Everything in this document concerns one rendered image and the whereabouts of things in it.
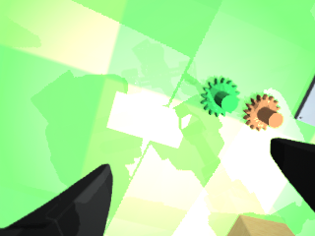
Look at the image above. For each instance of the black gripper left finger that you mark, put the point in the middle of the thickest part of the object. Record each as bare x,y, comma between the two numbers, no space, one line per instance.
80,210

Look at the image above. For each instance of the orange-brown gear with cylindrical hub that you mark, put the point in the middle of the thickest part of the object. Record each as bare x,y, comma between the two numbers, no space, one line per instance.
262,113

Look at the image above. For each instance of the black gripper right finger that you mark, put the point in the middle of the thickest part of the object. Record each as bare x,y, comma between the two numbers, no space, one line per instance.
296,160

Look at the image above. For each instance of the green gear with hub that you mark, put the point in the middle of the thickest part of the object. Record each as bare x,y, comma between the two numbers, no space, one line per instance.
220,97

